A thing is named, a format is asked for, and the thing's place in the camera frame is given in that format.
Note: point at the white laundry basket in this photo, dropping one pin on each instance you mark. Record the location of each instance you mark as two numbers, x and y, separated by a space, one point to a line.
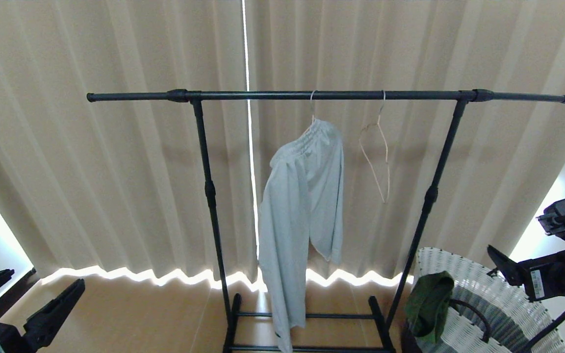
439 260

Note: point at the green garment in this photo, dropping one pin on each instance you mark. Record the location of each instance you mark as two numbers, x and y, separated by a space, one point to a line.
429 304

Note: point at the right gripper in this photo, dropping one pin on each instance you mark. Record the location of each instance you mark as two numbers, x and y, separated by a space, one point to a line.
564 274

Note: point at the pale grey shorts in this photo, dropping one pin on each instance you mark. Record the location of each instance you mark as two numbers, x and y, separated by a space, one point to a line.
287 220

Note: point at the pink clothes hanger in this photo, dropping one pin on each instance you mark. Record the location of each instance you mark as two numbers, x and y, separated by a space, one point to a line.
311 104
388 176

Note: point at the beige curtain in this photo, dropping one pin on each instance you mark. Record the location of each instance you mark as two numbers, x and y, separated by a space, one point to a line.
91 171

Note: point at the black clothes rack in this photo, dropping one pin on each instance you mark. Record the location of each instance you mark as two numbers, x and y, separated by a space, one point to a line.
263 94

